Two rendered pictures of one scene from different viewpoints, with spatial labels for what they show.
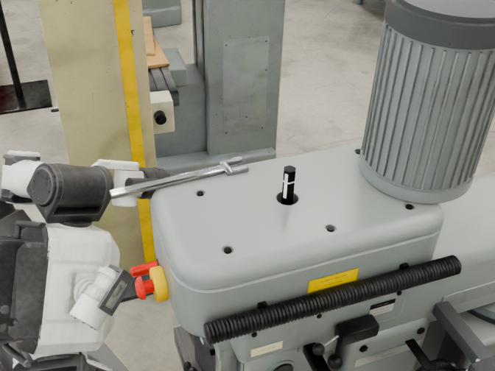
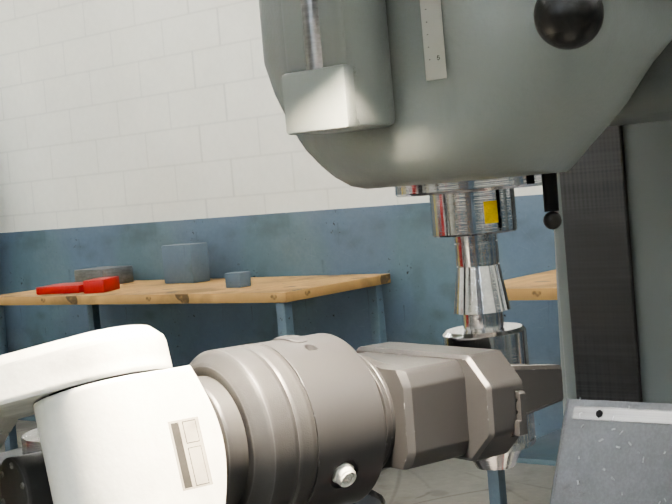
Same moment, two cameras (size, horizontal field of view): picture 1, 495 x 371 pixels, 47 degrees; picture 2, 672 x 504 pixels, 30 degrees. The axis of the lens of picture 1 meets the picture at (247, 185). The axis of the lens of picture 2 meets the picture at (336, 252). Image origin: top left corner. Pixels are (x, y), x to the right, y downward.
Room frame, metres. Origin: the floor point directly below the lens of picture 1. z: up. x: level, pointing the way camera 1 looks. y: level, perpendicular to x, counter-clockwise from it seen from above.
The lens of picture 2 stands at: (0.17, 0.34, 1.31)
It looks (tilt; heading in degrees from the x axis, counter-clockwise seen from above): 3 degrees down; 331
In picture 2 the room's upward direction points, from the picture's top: 5 degrees counter-clockwise
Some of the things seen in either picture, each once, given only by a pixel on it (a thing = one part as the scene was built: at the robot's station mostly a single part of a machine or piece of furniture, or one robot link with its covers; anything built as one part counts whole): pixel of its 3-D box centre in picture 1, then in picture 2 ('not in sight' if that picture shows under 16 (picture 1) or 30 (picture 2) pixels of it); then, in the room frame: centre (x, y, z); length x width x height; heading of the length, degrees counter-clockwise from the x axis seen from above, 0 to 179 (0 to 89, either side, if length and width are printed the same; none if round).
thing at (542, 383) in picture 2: not in sight; (525, 391); (0.72, -0.07, 1.19); 0.06 x 0.02 x 0.03; 98
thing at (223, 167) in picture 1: (180, 178); not in sight; (0.79, 0.12, 1.89); 0.24 x 0.04 x 0.01; 114
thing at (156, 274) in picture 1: (158, 283); not in sight; (0.67, 0.15, 1.76); 0.06 x 0.02 x 0.06; 21
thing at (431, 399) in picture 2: not in sight; (360, 417); (0.74, 0.02, 1.19); 0.13 x 0.12 x 0.10; 8
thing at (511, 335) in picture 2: not in sight; (484, 336); (0.75, -0.07, 1.22); 0.05 x 0.05 x 0.01
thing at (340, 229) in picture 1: (292, 231); not in sight; (0.75, -0.08, 1.81); 0.47 x 0.26 x 0.16; 111
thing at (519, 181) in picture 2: not in sight; (470, 183); (0.75, -0.07, 1.31); 0.09 x 0.09 x 0.01
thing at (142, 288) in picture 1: (145, 287); not in sight; (0.66, 0.17, 1.76); 0.04 x 0.03 x 0.04; 21
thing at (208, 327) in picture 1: (338, 295); not in sight; (0.63, -0.15, 1.79); 0.45 x 0.04 x 0.04; 111
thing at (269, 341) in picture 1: (300, 278); not in sight; (0.76, -0.11, 1.68); 0.34 x 0.24 x 0.10; 111
